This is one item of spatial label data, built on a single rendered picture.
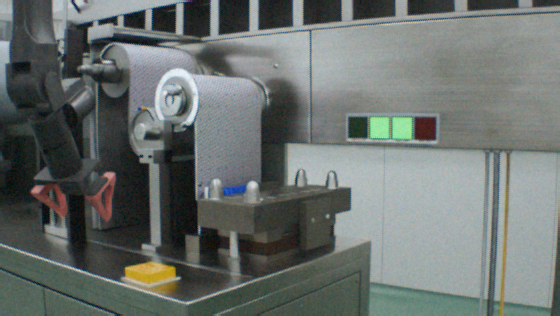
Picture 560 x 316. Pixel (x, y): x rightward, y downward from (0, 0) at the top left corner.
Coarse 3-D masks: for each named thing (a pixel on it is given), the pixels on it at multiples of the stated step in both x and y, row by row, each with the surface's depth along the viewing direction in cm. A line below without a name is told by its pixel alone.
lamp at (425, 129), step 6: (420, 120) 134; (426, 120) 133; (432, 120) 132; (420, 126) 134; (426, 126) 133; (432, 126) 133; (420, 132) 134; (426, 132) 134; (432, 132) 133; (420, 138) 135; (426, 138) 134; (432, 138) 133
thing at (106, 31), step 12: (108, 24) 146; (96, 36) 150; (108, 36) 147; (120, 36) 155; (132, 36) 156; (144, 36) 157; (156, 36) 161; (168, 36) 164; (180, 36) 168; (192, 36) 172
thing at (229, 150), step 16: (208, 128) 136; (224, 128) 140; (240, 128) 145; (256, 128) 150; (208, 144) 136; (224, 144) 141; (240, 144) 145; (256, 144) 150; (208, 160) 136; (224, 160) 141; (240, 160) 146; (256, 160) 151; (208, 176) 136; (224, 176) 141; (240, 176) 146; (256, 176) 151
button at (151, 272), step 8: (144, 264) 112; (152, 264) 112; (160, 264) 112; (128, 272) 109; (136, 272) 107; (144, 272) 106; (152, 272) 106; (160, 272) 108; (168, 272) 109; (136, 280) 107; (144, 280) 106; (152, 280) 106; (160, 280) 108
